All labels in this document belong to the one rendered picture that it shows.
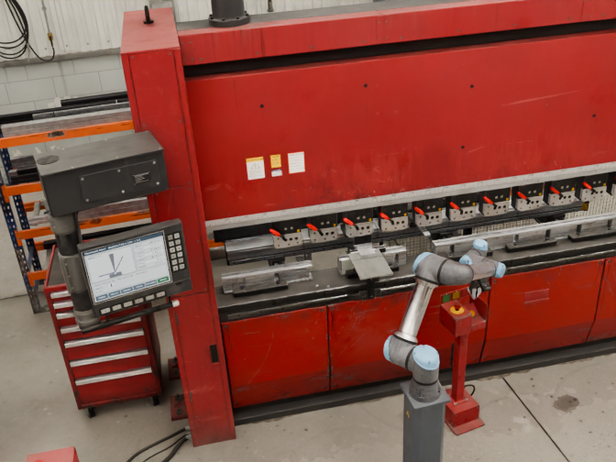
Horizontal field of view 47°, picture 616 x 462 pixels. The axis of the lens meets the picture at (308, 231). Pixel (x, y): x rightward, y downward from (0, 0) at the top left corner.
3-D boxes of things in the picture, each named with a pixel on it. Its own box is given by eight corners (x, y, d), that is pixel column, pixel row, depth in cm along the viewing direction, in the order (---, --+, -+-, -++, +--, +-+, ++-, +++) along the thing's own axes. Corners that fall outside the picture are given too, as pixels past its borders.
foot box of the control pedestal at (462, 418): (456, 436, 402) (457, 421, 397) (433, 408, 423) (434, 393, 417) (485, 424, 409) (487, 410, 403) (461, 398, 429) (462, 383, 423)
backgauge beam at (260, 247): (227, 267, 409) (225, 251, 404) (225, 255, 421) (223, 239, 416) (588, 210, 445) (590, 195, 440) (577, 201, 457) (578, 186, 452)
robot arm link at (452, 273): (465, 268, 308) (509, 259, 346) (443, 260, 314) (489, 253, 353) (458, 292, 310) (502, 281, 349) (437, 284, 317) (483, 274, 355)
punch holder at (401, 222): (381, 233, 387) (381, 206, 379) (377, 225, 394) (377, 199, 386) (407, 228, 389) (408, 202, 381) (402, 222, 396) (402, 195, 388)
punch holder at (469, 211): (450, 222, 393) (451, 195, 385) (445, 215, 400) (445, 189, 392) (475, 218, 395) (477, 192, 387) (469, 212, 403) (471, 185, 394)
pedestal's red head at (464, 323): (455, 337, 376) (456, 310, 367) (438, 321, 389) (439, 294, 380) (486, 327, 382) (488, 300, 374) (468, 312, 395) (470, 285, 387)
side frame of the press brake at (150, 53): (193, 447, 405) (119, 52, 292) (185, 356, 478) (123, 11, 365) (236, 439, 409) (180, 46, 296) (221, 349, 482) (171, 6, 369)
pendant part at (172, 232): (95, 319, 309) (78, 249, 291) (91, 305, 319) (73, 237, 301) (192, 290, 325) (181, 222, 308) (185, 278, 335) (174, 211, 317)
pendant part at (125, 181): (83, 346, 315) (38, 175, 273) (73, 318, 335) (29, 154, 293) (192, 313, 333) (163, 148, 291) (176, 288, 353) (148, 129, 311)
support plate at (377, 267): (360, 280, 370) (360, 279, 369) (347, 255, 392) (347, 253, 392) (393, 274, 373) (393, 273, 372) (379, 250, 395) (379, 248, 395)
